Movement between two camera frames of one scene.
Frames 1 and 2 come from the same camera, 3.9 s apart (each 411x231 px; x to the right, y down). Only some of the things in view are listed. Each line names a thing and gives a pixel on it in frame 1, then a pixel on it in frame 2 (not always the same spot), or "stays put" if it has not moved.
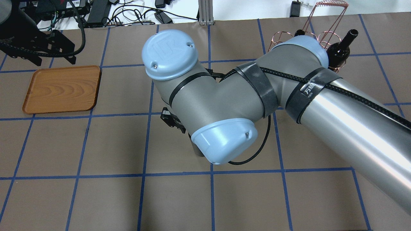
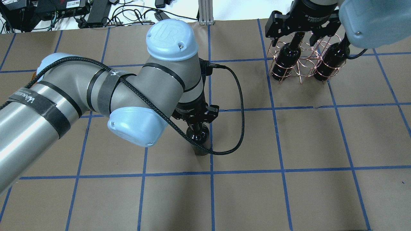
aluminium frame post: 205,12 stays put
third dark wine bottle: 338,53 stays put
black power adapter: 99,14 stays put
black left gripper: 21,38 to 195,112
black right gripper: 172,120 to 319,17
